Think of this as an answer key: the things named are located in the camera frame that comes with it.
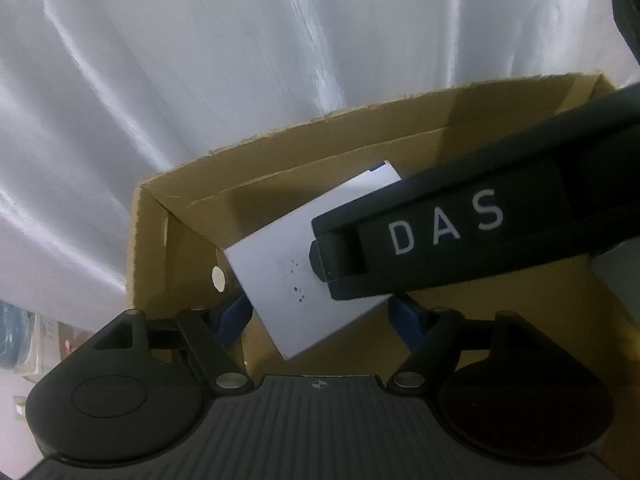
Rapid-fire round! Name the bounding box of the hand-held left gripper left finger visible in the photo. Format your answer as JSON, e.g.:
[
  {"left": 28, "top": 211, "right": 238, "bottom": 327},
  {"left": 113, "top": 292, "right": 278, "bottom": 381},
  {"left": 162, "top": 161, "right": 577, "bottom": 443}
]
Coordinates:
[{"left": 94, "top": 293, "right": 254, "bottom": 395}]

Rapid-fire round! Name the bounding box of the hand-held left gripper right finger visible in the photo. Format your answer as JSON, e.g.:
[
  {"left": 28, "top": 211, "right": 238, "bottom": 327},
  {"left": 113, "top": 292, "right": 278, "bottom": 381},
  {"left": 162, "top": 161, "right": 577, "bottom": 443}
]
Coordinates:
[{"left": 387, "top": 294, "right": 543, "bottom": 397}]

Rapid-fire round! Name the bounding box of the white box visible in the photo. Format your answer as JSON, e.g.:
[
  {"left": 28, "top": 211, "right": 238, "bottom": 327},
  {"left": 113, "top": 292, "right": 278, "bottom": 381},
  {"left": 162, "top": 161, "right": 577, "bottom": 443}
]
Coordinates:
[{"left": 222, "top": 159, "right": 404, "bottom": 361}]

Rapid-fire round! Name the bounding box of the brown cardboard box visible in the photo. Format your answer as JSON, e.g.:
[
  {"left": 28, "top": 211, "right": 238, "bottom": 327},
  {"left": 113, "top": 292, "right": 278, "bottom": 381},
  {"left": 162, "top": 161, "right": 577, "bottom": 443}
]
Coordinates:
[{"left": 125, "top": 72, "right": 640, "bottom": 480}]

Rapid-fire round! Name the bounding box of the blue water jug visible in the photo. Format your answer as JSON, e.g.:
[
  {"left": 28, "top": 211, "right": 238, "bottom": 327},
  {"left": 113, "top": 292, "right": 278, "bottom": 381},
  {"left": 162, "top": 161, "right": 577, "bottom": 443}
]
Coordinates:
[{"left": 0, "top": 301, "right": 35, "bottom": 370}]

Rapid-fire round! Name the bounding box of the white curtain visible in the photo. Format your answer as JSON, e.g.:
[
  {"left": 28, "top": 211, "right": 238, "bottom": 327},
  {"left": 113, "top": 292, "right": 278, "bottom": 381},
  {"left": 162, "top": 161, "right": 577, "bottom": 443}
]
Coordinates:
[{"left": 0, "top": 0, "right": 640, "bottom": 321}]

